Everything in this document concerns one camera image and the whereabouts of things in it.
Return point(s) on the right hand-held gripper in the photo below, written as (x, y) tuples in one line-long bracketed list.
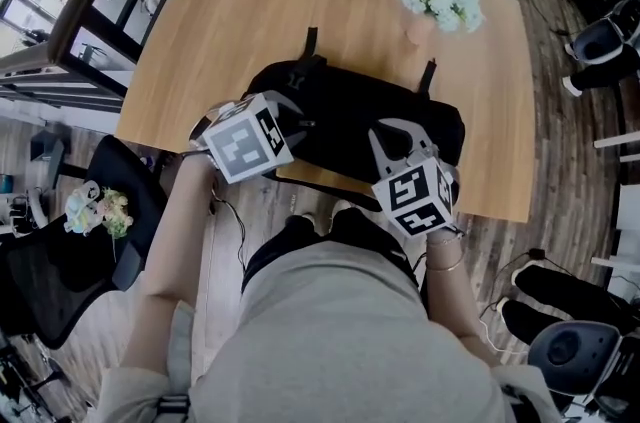
[(415, 198)]

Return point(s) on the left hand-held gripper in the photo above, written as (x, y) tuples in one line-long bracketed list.
[(247, 141)]

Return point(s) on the black zipper bag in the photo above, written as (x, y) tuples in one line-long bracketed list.
[(345, 121)]

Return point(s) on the person's left shoe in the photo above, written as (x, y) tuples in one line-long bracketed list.
[(309, 217)]

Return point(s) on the small pastel flower bunch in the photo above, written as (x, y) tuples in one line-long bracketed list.
[(116, 211)]

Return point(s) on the person's shoe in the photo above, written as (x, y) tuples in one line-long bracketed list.
[(341, 207), (309, 217)]

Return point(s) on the pink vase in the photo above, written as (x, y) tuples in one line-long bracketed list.
[(420, 32)]

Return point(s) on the black framed glass partition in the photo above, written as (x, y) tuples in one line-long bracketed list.
[(85, 11)]

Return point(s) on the person's right forearm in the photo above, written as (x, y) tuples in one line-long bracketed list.
[(452, 301)]

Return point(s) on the gold bangle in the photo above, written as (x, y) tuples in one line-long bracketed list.
[(445, 267)]

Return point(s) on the person's right shoe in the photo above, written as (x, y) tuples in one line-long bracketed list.
[(341, 207)]

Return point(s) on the person's grey shirt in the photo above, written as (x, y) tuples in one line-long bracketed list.
[(340, 341)]

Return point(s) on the pale blue toy figure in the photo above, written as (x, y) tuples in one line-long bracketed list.
[(81, 210)]

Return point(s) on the person's left forearm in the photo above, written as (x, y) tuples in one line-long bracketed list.
[(175, 231)]

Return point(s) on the black office chair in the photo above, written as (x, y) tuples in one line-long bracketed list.
[(75, 256)]

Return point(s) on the person's black trousers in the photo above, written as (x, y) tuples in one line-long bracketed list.
[(300, 246)]

